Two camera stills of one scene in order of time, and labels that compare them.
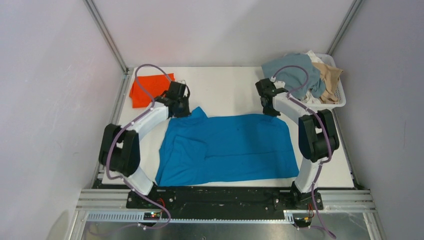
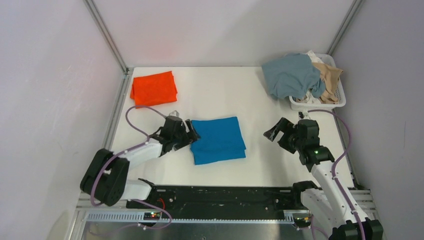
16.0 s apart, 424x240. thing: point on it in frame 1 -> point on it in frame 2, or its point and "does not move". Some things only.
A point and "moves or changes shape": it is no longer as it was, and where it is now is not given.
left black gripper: [186, 112] -> [187, 139]
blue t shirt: [195, 149] moves or changes shape
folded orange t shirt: [155, 85] does not move
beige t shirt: [330, 75] does not move
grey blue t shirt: [294, 77] does not move
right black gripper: [272, 113] -> [284, 124]
